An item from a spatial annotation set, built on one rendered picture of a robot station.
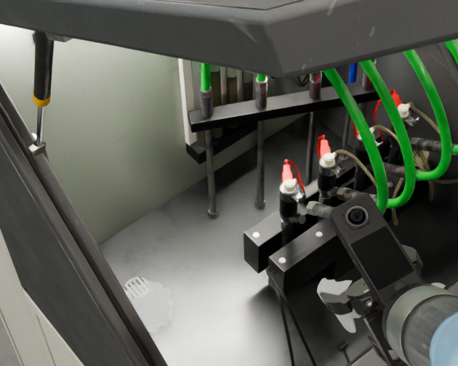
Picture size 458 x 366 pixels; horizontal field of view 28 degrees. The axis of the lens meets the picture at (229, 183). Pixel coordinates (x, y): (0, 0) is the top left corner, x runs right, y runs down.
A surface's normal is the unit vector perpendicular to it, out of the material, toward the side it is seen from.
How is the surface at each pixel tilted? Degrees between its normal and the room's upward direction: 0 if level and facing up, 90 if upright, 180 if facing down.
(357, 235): 18
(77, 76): 90
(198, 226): 0
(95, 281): 43
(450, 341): 58
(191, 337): 0
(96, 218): 90
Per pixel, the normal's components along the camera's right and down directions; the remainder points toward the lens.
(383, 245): -0.15, -0.37
